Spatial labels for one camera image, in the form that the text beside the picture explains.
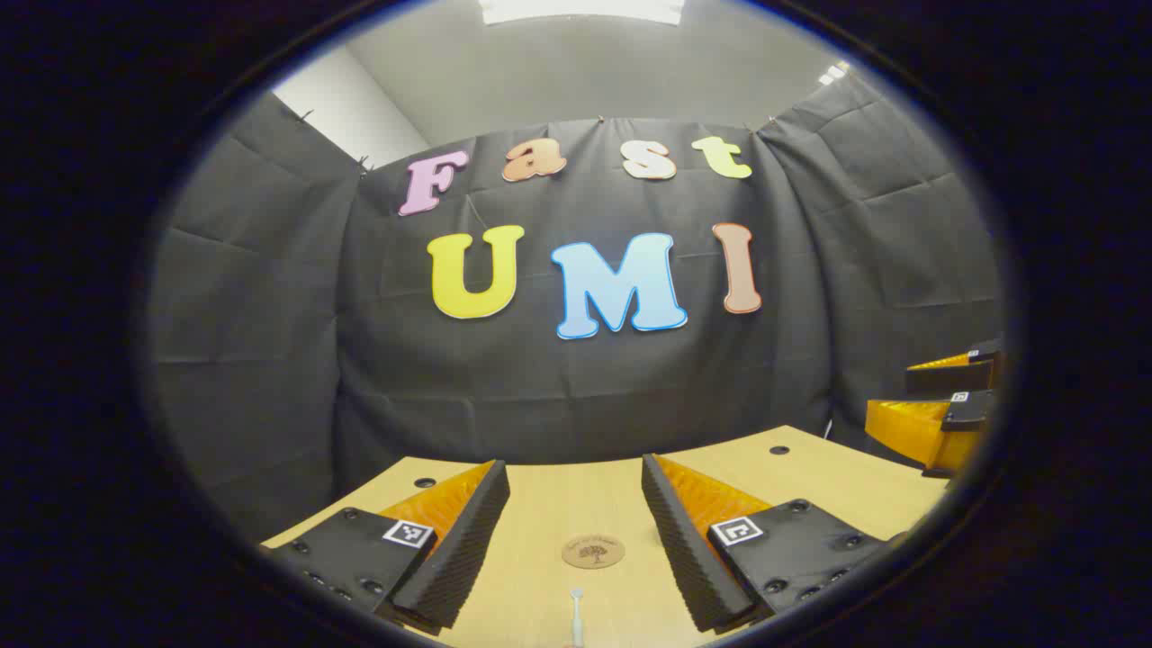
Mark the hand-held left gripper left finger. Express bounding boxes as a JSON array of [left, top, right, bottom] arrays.
[[261, 459, 511, 636]]

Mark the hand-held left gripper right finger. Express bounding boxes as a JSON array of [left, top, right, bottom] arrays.
[[641, 453, 910, 635]]

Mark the round brown coaster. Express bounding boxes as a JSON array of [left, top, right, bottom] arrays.
[[562, 535, 626, 570]]

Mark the wooden desktop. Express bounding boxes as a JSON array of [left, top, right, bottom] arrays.
[[261, 425, 950, 648]]

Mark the black backdrop cloth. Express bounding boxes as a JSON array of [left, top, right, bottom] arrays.
[[148, 85, 1004, 541]]

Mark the large ceiling light panel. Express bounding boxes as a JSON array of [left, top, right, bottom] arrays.
[[477, 0, 687, 26]]

